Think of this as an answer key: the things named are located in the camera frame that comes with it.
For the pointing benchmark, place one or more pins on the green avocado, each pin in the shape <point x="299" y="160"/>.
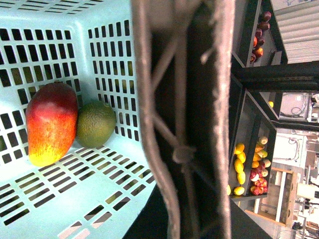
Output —
<point x="95" y="124"/>

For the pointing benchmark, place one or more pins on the light blue plastic basket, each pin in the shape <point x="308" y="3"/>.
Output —
<point x="164" y="68"/>

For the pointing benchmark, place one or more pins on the red yellow mango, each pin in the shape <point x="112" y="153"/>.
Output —
<point x="51" y="118"/>

